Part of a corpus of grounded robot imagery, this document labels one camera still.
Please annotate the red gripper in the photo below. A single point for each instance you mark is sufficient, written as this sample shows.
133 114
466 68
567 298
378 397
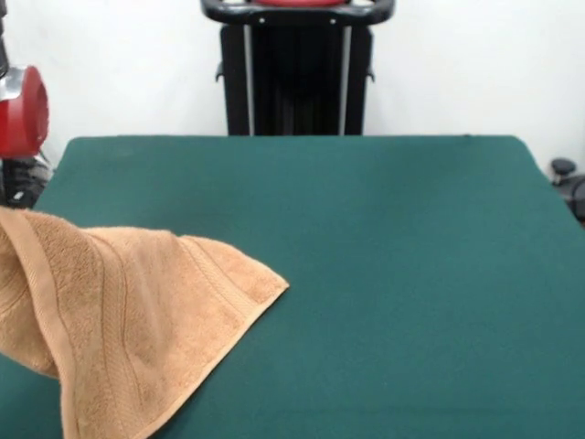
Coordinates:
23 123

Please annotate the tan terry towel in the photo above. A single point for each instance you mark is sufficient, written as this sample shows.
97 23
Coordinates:
114 311

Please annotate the dark green table cloth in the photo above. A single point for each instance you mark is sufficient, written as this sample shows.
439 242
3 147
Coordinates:
388 297

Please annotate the grey office chair base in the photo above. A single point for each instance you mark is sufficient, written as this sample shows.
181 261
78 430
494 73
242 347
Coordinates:
563 167

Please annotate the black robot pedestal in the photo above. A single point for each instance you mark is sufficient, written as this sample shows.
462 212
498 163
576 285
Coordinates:
297 91

